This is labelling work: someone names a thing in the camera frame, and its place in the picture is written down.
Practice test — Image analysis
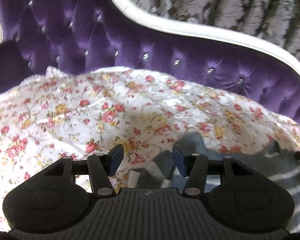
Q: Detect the grey white striped cardigan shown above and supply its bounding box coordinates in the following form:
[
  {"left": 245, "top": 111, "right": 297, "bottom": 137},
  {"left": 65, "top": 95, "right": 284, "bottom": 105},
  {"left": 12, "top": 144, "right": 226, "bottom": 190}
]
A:
[{"left": 128, "top": 142, "right": 300, "bottom": 239}]

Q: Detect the floral bed cover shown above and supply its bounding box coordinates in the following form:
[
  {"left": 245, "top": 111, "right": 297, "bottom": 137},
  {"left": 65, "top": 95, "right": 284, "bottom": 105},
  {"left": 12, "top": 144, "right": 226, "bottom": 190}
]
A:
[{"left": 0, "top": 67, "right": 300, "bottom": 231}]

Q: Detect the purple tufted chaise sofa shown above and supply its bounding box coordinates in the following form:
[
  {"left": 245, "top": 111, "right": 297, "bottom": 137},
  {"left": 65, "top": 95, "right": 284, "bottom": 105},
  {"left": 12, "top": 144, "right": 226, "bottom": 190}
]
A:
[{"left": 0, "top": 0, "right": 300, "bottom": 122}]

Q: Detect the brown damask curtain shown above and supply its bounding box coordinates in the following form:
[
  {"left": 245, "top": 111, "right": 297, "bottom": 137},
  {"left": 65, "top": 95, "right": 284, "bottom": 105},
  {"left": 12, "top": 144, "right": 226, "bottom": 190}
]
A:
[{"left": 132, "top": 0, "right": 300, "bottom": 61}]

